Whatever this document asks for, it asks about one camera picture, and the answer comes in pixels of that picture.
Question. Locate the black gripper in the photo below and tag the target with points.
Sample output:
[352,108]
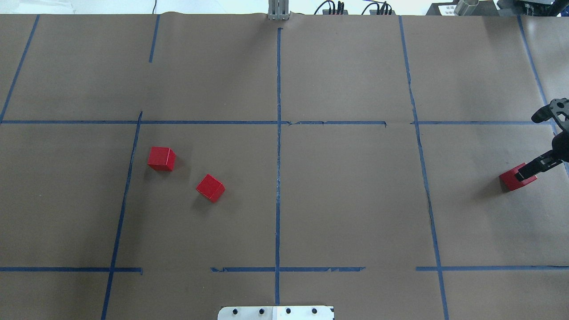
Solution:
[562,145]

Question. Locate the red block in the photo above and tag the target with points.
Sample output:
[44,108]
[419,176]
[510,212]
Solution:
[211,188]
[161,159]
[511,182]

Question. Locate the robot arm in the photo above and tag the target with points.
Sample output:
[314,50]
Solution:
[558,154]

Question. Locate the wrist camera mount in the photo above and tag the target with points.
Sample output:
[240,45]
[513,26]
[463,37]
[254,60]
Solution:
[558,110]

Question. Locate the white camera pedestal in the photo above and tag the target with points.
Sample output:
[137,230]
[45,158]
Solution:
[295,312]

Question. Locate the aluminium frame post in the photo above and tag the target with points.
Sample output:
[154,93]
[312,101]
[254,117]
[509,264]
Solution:
[278,10]

